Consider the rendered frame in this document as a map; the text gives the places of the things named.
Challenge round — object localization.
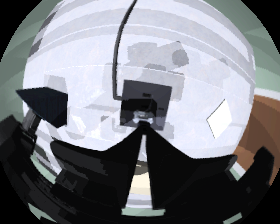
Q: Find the white flat square plate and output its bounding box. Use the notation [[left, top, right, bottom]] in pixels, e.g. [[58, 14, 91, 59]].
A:
[[207, 99, 232, 139]]

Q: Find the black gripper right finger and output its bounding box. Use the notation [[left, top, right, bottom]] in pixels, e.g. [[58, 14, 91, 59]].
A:
[[145, 127, 237, 210]]

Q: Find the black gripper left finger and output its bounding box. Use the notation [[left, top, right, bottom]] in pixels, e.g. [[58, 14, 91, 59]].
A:
[[50, 125, 144, 209]]

